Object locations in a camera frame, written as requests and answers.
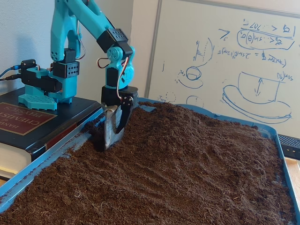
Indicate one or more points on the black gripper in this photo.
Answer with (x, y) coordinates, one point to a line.
(110, 95)

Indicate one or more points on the brown soil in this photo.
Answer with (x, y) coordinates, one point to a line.
(164, 164)

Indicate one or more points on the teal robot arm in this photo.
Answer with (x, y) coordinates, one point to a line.
(61, 28)

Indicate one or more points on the black chemistry physics handbook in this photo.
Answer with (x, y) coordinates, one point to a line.
(70, 112)

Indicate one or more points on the blue plastic tray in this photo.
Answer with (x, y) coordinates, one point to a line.
(47, 159)

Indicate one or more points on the whiteboard with blue drawings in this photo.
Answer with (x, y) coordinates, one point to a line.
(187, 23)

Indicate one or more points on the perforated black box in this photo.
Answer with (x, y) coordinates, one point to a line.
(290, 147)

